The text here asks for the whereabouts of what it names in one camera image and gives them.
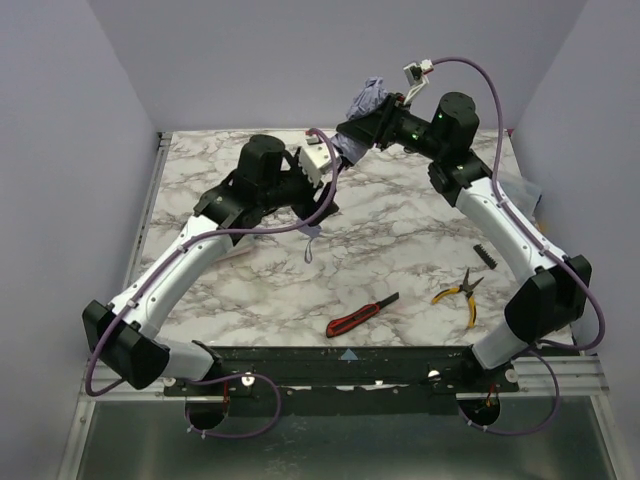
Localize small black comb part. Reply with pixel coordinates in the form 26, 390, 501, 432
473, 244, 497, 270

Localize red black utility knife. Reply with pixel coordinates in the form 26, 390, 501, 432
325, 292, 400, 338

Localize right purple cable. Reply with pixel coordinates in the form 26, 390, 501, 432
430, 56, 607, 435

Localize yellow handled pliers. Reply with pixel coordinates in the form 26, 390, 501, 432
431, 267, 486, 329

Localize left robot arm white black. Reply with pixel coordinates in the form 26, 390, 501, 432
82, 129, 341, 397

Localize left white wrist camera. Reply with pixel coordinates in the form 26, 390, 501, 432
298, 143, 336, 187

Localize purple cable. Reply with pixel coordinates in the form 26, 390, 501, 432
430, 56, 607, 435
85, 127, 342, 440

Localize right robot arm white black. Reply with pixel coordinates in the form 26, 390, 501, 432
337, 92, 592, 373

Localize lavender folding umbrella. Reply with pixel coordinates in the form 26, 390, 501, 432
302, 75, 389, 264

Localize aluminium frame rail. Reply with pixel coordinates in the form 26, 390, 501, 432
97, 356, 610, 402

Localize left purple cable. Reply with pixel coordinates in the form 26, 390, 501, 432
85, 127, 342, 440

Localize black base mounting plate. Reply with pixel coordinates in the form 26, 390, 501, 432
164, 347, 519, 417

